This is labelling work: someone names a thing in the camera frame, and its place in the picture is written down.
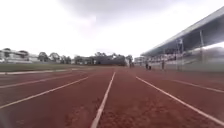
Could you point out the pale low buildings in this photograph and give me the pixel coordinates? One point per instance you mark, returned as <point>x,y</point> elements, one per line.
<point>16,56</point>

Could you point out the row of trees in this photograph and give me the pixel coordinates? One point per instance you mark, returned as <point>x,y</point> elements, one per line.
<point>60,57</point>

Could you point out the pale kerb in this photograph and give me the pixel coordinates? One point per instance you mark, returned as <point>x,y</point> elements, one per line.
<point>36,71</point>

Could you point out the green grass field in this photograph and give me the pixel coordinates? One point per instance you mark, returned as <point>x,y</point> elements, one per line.
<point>33,66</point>

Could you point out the group of people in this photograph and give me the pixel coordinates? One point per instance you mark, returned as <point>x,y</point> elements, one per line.
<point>148,66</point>

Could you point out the red running track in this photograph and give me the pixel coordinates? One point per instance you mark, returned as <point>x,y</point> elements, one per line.
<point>133,100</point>

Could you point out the grandstand with roof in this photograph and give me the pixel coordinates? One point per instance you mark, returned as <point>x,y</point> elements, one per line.
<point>193,50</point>

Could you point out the white lane lines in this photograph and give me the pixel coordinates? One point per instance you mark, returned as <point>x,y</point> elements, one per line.
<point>101,106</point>

